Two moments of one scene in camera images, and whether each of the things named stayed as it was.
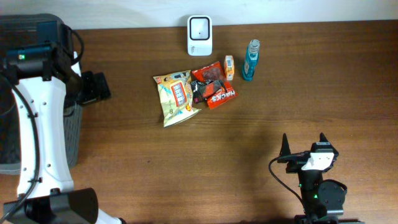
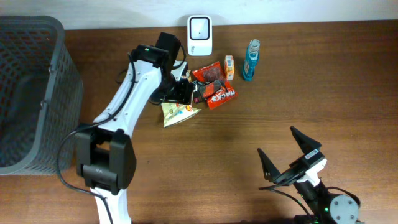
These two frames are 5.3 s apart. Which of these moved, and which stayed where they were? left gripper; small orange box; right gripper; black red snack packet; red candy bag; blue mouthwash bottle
Moved: right gripper; left gripper
Stayed: small orange box; black red snack packet; blue mouthwash bottle; red candy bag
